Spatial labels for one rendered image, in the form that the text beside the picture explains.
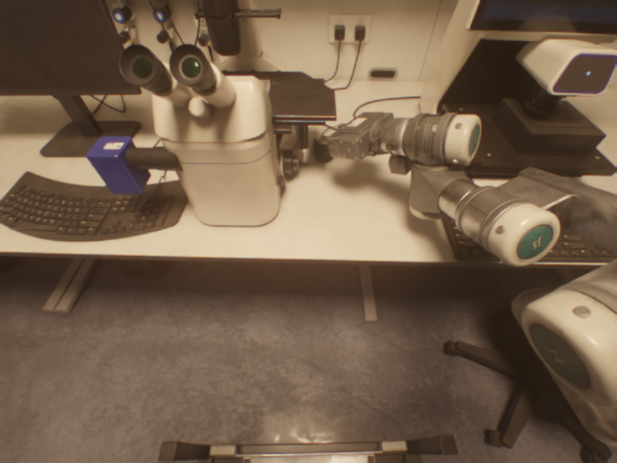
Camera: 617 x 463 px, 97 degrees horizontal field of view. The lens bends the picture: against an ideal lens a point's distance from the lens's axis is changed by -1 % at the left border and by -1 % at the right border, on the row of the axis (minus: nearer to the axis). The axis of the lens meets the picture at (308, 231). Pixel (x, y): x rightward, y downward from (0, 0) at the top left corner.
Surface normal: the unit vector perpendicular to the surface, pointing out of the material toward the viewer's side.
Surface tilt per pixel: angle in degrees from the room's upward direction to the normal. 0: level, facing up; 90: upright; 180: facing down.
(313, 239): 0
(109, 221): 5
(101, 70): 86
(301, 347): 0
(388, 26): 90
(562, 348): 105
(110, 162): 90
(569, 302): 44
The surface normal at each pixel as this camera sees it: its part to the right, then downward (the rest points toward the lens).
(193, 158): -0.03, 0.78
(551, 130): 0.00, -0.62
